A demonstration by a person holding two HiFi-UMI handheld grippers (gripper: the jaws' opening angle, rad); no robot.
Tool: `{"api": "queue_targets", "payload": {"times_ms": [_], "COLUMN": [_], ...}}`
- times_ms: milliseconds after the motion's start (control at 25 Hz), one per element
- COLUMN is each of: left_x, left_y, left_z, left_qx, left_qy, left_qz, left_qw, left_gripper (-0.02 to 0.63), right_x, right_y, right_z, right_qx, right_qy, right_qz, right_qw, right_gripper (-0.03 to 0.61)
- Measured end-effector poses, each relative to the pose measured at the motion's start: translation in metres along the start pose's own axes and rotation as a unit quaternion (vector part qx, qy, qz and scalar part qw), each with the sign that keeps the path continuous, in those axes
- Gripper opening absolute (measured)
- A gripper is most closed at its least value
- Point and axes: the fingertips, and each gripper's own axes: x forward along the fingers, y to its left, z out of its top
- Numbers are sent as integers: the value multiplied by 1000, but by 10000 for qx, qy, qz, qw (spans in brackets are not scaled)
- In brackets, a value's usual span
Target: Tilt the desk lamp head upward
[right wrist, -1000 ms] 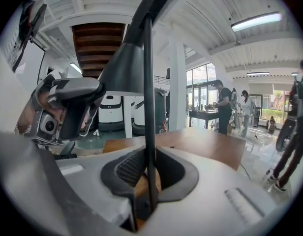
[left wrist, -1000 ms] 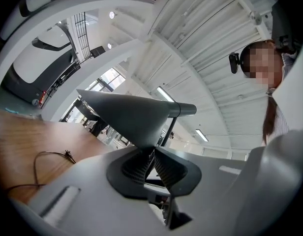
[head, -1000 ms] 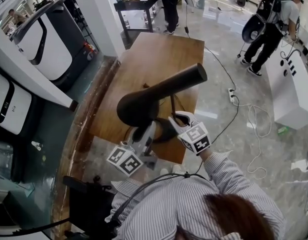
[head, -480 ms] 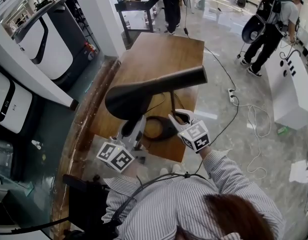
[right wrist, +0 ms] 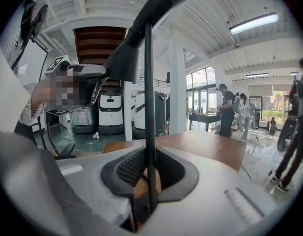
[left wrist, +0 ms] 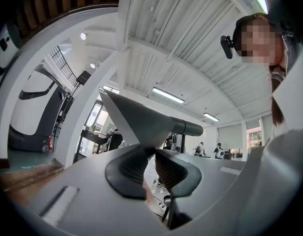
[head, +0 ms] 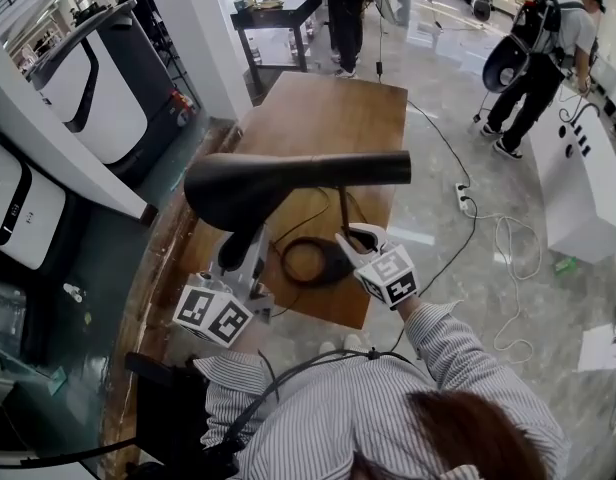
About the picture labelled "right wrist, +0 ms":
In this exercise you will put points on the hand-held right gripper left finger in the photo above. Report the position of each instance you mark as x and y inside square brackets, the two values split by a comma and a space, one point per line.
[87, 195]

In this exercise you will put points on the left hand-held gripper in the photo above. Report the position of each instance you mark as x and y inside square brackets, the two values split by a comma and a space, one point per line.
[68, 90]

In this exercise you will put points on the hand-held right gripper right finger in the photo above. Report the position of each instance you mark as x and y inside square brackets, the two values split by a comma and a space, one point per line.
[210, 200]

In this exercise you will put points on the dark brown desk lamp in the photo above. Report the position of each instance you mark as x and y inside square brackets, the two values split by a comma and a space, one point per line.
[151, 13]

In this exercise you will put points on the person's left forearm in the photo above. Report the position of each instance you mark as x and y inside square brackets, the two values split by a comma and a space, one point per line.
[33, 102]

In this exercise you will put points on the white robot with black screen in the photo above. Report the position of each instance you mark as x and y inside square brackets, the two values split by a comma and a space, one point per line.
[111, 112]

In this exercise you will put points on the brown wooden staircase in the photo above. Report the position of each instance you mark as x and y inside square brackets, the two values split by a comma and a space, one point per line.
[97, 43]

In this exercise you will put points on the brown wooden table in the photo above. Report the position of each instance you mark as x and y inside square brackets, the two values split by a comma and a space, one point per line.
[203, 146]

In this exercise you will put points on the small white bottle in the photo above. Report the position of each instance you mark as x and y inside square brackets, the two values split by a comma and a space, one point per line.
[96, 136]

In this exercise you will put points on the large white black delivery robot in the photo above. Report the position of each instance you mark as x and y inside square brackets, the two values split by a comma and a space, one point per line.
[147, 112]

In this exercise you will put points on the black metal railing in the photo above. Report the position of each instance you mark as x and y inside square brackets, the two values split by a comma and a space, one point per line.
[161, 82]

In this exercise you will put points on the black table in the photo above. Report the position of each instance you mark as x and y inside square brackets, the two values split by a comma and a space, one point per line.
[203, 117]

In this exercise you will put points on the person's striped shirt torso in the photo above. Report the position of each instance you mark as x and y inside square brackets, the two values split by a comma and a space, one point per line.
[12, 40]

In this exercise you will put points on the black curved shell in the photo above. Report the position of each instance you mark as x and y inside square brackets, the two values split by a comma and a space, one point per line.
[286, 134]

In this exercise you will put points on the long ceiling light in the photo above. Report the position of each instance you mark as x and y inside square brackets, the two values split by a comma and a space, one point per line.
[254, 23]
[257, 75]

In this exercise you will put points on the black backpack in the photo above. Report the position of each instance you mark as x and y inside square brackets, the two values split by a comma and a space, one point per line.
[297, 90]

